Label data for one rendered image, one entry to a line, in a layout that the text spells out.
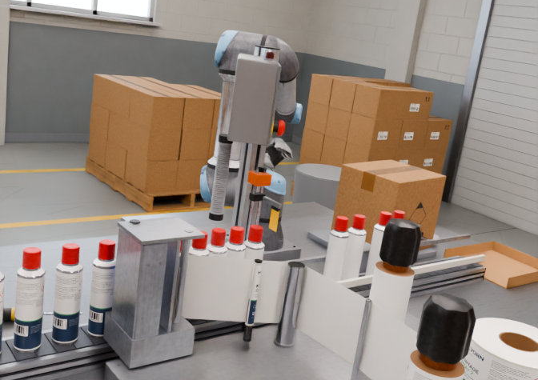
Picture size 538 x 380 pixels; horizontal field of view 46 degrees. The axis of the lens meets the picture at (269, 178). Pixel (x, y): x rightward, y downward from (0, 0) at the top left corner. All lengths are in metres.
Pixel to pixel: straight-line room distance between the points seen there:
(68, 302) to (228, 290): 0.33
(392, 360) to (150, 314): 0.47
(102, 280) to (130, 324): 0.12
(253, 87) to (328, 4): 6.87
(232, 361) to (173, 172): 3.78
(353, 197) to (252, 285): 0.89
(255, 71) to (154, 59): 5.92
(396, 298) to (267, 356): 0.31
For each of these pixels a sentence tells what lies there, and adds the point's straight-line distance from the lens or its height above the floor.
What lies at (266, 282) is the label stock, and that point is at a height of 1.01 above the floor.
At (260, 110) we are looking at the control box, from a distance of 1.45.
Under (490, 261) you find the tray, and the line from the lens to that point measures 2.46.
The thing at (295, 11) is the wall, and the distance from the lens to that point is 8.36.
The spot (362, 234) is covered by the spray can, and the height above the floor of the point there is 1.04.
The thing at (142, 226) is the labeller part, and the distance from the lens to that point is 1.27.
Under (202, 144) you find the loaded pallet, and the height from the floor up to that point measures 0.52.
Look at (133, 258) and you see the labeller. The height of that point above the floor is 1.10.
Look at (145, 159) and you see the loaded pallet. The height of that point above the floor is 0.40.
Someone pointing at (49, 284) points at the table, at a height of 0.83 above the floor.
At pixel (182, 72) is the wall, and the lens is 7.53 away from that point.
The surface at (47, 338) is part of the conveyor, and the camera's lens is 1.41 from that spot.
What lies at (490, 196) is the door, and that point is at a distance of 6.56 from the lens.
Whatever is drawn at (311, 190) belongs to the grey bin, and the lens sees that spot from 4.18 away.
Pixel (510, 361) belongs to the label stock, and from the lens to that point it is 1.29.
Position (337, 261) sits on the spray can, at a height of 0.97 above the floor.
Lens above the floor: 1.57
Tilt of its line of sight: 14 degrees down
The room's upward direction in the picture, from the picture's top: 8 degrees clockwise
